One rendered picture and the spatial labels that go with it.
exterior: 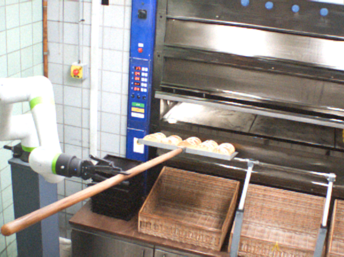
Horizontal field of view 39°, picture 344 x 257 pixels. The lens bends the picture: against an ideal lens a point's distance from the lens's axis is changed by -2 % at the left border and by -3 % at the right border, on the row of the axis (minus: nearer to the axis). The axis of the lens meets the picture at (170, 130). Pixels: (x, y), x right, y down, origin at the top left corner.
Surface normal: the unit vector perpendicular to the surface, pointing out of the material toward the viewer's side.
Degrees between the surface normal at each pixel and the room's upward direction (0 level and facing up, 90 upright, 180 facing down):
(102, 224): 0
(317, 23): 90
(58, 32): 90
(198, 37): 70
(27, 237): 90
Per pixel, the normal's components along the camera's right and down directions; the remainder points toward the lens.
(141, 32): -0.30, 0.33
